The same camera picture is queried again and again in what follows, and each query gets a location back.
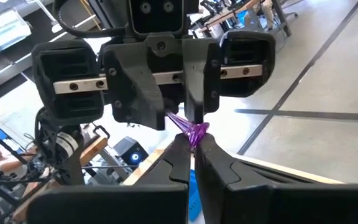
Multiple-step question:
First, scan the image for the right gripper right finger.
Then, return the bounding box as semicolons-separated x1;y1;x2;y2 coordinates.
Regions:
196;133;358;224

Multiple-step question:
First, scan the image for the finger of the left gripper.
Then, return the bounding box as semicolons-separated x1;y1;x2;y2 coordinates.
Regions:
104;44;167;131
182;40;221;124

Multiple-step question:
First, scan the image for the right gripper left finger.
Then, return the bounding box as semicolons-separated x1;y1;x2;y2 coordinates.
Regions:
28;133;192;224

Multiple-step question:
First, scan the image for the purple witch hat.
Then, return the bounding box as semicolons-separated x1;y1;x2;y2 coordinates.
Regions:
165;110;211;149

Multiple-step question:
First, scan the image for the black box with blue light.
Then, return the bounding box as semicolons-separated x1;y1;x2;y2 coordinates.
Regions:
113;136;150;166

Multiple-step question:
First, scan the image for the blue plastic basket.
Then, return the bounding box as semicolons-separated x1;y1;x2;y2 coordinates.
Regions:
188;169;203;222

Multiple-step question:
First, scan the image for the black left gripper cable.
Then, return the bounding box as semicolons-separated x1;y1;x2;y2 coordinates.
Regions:
53;0;130;40

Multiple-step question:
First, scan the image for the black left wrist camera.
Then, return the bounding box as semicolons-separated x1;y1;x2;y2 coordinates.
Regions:
128;0;186;35

